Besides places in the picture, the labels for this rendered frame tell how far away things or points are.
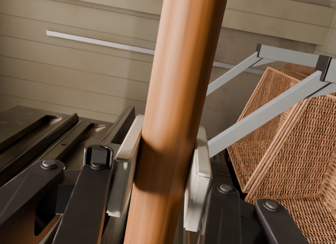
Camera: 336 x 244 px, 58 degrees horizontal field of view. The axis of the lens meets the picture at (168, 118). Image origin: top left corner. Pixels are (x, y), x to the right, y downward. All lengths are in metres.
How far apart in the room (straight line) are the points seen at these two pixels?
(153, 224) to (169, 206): 0.01
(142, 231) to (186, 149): 0.05
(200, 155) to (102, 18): 2.88
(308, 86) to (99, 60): 2.62
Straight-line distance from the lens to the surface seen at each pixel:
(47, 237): 0.71
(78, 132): 1.64
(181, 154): 0.16
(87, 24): 3.06
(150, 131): 0.15
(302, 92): 0.58
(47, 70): 3.27
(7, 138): 1.55
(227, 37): 2.92
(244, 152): 1.64
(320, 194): 1.29
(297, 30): 2.89
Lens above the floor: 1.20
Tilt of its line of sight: level
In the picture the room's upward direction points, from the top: 79 degrees counter-clockwise
